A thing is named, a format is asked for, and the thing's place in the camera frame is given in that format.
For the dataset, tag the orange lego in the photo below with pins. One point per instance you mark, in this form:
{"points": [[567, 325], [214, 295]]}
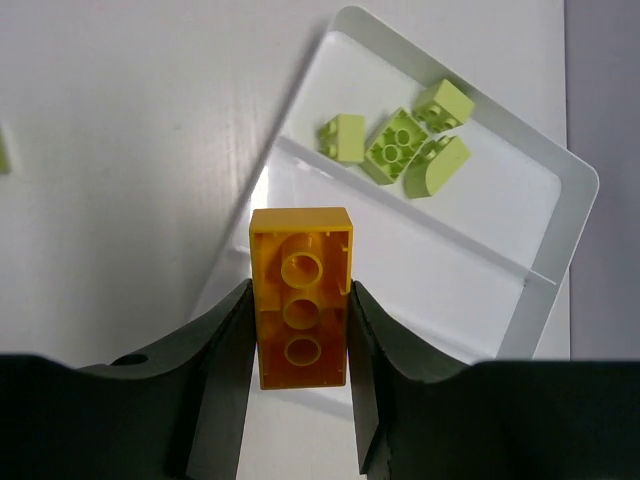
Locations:
{"points": [[301, 260]]}

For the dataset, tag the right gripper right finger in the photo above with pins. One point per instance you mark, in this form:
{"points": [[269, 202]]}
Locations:
{"points": [[394, 374]]}

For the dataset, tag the pale green lego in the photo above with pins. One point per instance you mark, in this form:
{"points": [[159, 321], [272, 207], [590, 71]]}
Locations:
{"points": [[426, 172]]}

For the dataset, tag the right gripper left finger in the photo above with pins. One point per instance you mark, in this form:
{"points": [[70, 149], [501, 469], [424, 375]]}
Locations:
{"points": [[176, 408]]}

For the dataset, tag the white divided tray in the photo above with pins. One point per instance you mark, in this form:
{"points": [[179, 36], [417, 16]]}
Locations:
{"points": [[476, 269]]}

